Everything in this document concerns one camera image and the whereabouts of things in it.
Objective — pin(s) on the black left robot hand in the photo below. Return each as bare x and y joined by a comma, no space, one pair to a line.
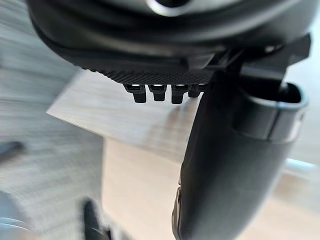
155,45

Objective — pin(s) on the dark robot foot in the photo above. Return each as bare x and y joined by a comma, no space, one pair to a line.
93,220

